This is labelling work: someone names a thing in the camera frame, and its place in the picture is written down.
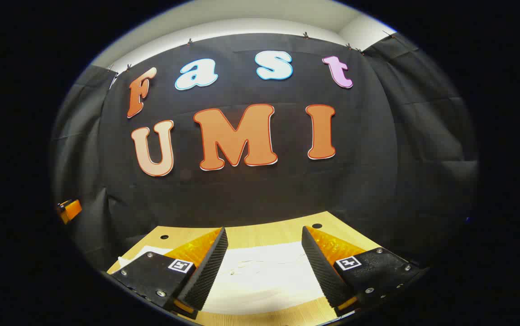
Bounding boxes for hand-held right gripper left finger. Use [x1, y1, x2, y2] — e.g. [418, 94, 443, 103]
[108, 227, 229, 320]

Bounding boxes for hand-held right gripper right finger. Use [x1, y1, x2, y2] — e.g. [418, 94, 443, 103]
[301, 225, 425, 317]

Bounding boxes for white jeans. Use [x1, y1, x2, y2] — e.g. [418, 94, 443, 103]
[117, 241, 328, 316]

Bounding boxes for black backdrop cloth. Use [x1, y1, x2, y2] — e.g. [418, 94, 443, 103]
[52, 33, 480, 272]

